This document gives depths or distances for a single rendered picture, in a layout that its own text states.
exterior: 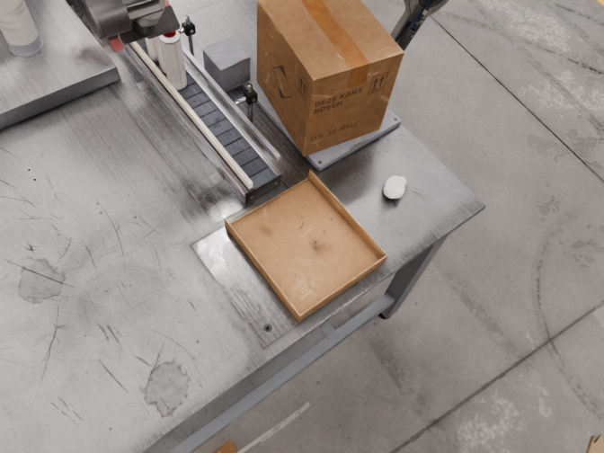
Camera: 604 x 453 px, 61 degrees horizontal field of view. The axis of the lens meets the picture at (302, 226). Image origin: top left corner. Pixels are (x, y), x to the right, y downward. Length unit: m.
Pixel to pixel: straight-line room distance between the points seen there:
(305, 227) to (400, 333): 0.95
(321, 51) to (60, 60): 0.75
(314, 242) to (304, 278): 0.10
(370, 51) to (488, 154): 1.55
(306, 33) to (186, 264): 0.60
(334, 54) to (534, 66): 2.17
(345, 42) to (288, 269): 0.54
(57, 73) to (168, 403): 0.93
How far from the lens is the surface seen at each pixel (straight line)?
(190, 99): 1.44
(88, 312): 1.21
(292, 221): 1.26
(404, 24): 1.95
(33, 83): 1.58
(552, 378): 2.27
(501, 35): 3.39
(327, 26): 1.29
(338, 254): 1.23
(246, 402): 1.73
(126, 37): 1.09
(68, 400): 1.17
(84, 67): 1.58
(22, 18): 1.59
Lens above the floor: 1.91
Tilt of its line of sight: 59 degrees down
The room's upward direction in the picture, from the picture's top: 9 degrees clockwise
